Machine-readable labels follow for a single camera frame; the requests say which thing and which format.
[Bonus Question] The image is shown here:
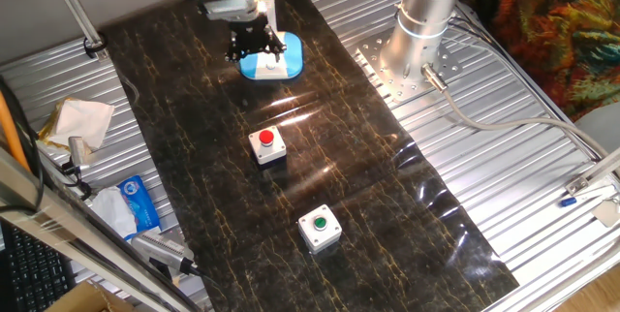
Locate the green push button box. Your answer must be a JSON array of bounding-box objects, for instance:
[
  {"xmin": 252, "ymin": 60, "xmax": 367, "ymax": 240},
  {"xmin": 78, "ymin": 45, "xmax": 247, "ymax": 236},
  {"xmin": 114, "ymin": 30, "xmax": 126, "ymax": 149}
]
[{"xmin": 296, "ymin": 203, "xmax": 343, "ymax": 255}]

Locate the silver robot mounting plate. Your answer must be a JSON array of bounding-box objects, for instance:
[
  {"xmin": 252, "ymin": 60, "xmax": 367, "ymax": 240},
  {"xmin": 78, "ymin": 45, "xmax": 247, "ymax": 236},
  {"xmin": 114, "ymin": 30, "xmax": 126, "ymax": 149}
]
[{"xmin": 356, "ymin": 28, "xmax": 464, "ymax": 105}]

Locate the aluminium frame bar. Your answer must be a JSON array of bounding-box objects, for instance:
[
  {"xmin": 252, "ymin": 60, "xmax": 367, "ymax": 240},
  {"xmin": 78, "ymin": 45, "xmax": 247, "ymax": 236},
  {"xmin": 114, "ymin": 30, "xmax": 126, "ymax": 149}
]
[{"xmin": 0, "ymin": 146, "xmax": 200, "ymax": 312}]

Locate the light grey rounded object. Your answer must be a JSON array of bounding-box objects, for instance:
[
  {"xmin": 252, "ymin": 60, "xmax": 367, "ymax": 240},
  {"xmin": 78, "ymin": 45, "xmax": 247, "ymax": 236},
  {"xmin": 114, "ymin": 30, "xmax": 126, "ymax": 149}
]
[{"xmin": 573, "ymin": 102, "xmax": 620, "ymax": 158}]

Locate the small silver camera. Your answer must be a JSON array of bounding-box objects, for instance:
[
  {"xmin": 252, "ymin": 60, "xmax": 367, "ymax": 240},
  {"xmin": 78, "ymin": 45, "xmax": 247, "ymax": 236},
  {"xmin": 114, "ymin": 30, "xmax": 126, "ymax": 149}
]
[{"xmin": 67, "ymin": 136, "xmax": 91, "ymax": 168}]

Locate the orange tube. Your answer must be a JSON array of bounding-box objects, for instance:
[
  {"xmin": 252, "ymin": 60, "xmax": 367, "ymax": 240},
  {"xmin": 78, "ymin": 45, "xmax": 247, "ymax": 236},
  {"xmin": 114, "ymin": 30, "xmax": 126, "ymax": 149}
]
[{"xmin": 0, "ymin": 91, "xmax": 31, "ymax": 172}]

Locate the small metal tag plate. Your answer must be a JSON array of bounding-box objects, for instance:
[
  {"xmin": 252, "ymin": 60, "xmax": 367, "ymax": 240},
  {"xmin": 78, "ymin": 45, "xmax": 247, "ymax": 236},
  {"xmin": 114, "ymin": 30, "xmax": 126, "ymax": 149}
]
[{"xmin": 591, "ymin": 198, "xmax": 620, "ymax": 229}]

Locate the black marble pattern mat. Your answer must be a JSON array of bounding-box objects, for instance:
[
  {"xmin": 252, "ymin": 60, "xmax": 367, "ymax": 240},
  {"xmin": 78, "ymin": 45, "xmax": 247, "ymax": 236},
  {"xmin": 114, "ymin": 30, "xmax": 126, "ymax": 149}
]
[{"xmin": 99, "ymin": 0, "xmax": 520, "ymax": 312}]

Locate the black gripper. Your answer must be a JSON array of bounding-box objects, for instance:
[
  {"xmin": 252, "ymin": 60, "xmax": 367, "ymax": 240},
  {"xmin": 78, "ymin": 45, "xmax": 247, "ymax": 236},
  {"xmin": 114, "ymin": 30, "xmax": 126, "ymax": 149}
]
[{"xmin": 224, "ymin": 14, "xmax": 288, "ymax": 65}]

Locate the brown cardboard box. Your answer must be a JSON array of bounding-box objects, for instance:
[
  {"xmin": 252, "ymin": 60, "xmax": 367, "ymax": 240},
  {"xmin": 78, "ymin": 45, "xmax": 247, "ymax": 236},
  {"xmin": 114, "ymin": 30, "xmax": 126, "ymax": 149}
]
[{"xmin": 46, "ymin": 280, "xmax": 135, "ymax": 312}]

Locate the blue tissue pack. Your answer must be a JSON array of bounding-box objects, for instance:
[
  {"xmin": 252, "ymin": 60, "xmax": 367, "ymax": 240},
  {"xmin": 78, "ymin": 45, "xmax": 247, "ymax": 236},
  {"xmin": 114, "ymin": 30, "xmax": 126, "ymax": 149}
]
[{"xmin": 89, "ymin": 174, "xmax": 162, "ymax": 241}]

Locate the thick grey robot cable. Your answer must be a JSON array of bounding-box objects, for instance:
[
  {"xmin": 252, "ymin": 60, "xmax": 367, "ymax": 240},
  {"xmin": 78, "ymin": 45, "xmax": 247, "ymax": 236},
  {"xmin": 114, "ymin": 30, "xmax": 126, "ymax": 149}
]
[{"xmin": 419, "ymin": 62, "xmax": 614, "ymax": 161}]

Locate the aluminium camera pole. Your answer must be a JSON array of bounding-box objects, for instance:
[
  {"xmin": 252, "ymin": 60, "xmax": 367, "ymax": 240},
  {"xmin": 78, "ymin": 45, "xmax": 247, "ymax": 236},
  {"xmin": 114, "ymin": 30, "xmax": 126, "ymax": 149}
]
[{"xmin": 42, "ymin": 0, "xmax": 110, "ymax": 61}]

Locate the black pole clamp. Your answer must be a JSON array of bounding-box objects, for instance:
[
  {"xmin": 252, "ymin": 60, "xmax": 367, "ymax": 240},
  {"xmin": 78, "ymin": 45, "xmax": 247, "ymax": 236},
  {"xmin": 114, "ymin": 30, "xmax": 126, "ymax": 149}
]
[{"xmin": 82, "ymin": 34, "xmax": 109, "ymax": 60}]

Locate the colourful patterned cloth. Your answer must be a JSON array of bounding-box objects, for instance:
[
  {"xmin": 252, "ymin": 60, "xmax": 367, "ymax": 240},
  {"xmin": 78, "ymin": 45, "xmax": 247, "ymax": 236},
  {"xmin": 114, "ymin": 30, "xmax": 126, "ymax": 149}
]
[{"xmin": 457, "ymin": 0, "xmax": 620, "ymax": 124}]

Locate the red push button box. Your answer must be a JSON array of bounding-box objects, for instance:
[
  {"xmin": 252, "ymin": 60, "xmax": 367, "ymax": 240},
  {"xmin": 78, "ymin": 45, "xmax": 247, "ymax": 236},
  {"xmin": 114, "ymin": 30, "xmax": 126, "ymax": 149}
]
[{"xmin": 247, "ymin": 125, "xmax": 288, "ymax": 167}]

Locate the silver ribbed camera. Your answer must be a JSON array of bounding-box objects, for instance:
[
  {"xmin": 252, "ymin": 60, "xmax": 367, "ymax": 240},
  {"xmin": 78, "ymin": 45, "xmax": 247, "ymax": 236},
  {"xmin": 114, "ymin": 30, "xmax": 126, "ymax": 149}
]
[{"xmin": 130, "ymin": 231, "xmax": 201, "ymax": 277}]

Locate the black keyboard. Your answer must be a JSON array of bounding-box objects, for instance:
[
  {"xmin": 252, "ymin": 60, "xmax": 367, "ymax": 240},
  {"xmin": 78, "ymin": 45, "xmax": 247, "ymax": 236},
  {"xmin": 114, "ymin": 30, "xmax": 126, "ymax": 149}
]
[{"xmin": 0, "ymin": 222, "xmax": 78, "ymax": 312}]

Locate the thick black cable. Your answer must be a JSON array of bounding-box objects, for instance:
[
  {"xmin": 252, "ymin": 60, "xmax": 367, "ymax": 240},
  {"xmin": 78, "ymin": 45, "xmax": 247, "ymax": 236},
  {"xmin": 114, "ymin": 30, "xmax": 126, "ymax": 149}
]
[{"xmin": 0, "ymin": 74, "xmax": 47, "ymax": 211}]

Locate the aluminium corner post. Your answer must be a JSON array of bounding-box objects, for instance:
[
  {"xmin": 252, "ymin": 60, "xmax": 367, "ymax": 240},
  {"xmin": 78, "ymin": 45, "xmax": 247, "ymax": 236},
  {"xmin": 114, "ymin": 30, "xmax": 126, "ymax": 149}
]
[{"xmin": 564, "ymin": 146, "xmax": 620, "ymax": 197}]

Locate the blue capped white marker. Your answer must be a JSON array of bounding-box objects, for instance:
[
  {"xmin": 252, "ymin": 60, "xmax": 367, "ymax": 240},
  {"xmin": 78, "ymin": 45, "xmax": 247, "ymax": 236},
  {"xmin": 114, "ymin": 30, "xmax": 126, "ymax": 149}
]
[{"xmin": 559, "ymin": 184, "xmax": 615, "ymax": 208}]

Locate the crumpled white paper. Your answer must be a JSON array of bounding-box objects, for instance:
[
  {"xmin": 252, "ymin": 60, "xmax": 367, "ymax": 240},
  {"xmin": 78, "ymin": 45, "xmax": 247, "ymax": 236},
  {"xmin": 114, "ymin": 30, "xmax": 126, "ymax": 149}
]
[{"xmin": 47, "ymin": 98, "xmax": 116, "ymax": 151}]

